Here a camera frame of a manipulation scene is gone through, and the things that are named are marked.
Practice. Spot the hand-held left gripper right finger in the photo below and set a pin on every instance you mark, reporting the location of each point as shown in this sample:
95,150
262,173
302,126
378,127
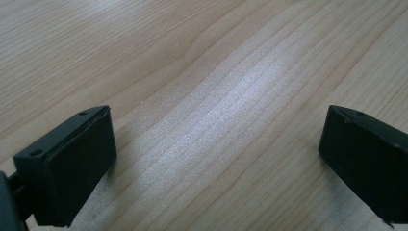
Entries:
369,159

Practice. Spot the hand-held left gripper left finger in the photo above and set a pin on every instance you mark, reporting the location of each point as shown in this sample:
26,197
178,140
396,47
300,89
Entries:
75,162

